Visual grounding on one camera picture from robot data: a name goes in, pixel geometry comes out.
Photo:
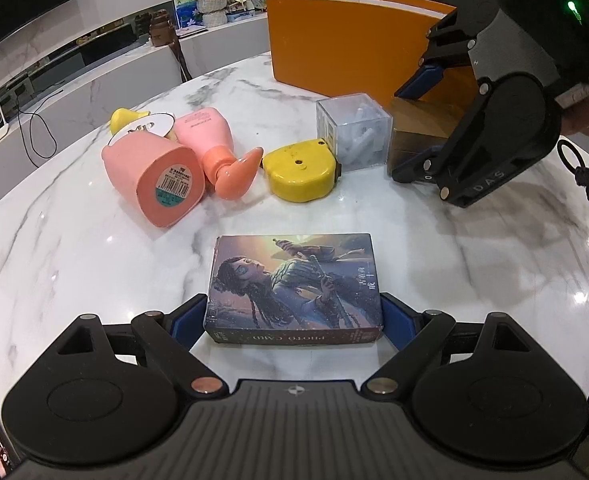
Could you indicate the clear plastic box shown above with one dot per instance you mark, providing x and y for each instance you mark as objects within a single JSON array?
[{"x": 354, "y": 130}]

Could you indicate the illustrated card box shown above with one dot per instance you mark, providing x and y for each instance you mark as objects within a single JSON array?
[{"x": 294, "y": 285}]

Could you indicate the orange storage box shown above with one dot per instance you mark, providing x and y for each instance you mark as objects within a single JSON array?
[{"x": 344, "y": 45}]

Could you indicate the yellow tape measure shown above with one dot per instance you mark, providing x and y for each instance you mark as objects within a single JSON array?
[{"x": 299, "y": 172}]

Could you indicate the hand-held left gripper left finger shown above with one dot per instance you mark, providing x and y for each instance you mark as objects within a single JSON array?
[{"x": 187, "y": 322}]

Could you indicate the brown leather bag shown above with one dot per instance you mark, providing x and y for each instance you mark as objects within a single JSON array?
[{"x": 162, "y": 30}]

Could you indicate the white marble counter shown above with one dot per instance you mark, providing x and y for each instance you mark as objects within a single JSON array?
[{"x": 124, "y": 75}]

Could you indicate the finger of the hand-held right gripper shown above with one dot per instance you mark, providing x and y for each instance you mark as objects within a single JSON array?
[
  {"x": 414, "y": 170},
  {"x": 419, "y": 82}
]

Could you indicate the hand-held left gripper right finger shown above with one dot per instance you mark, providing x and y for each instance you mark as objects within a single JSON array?
[{"x": 399, "y": 322}]

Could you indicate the small pink pump bottle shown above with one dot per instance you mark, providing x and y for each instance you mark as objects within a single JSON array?
[{"x": 202, "y": 132}]

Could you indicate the brown gold box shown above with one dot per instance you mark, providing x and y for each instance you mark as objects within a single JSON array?
[{"x": 419, "y": 127}]

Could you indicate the grey woven basket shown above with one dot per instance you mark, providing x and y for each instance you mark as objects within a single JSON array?
[
  {"x": 209, "y": 3},
  {"x": 215, "y": 19}
]

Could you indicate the large pink bottle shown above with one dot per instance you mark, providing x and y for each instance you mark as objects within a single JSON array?
[{"x": 149, "y": 180}]

